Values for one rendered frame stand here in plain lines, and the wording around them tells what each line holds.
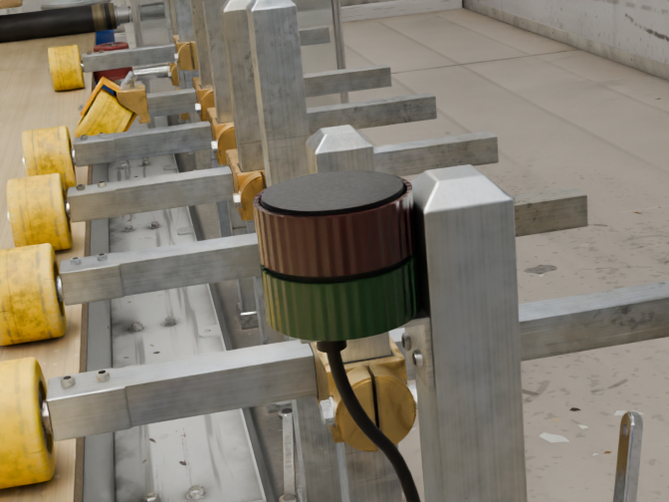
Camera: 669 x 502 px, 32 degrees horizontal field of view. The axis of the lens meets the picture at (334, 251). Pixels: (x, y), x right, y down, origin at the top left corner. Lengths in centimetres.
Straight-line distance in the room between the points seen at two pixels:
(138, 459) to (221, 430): 11
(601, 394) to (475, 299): 242
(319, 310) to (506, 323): 8
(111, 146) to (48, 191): 27
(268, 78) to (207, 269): 18
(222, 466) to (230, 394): 60
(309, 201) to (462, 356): 9
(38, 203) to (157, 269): 26
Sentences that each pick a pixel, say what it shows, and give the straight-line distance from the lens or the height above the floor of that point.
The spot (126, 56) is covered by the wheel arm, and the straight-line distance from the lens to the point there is 221.
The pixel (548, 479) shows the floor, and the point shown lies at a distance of 251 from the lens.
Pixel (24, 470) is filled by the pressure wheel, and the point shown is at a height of 92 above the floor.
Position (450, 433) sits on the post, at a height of 105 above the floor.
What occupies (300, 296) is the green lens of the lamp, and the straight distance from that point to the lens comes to 42.
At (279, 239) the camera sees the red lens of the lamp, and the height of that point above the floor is 114.
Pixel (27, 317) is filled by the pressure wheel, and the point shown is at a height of 93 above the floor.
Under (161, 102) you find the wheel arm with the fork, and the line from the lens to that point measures 172.
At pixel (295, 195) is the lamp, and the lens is 43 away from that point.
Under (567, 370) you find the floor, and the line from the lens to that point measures 298.
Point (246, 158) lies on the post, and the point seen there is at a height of 98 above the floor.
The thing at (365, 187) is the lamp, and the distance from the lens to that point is 43.
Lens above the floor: 126
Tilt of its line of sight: 19 degrees down
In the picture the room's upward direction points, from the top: 6 degrees counter-clockwise
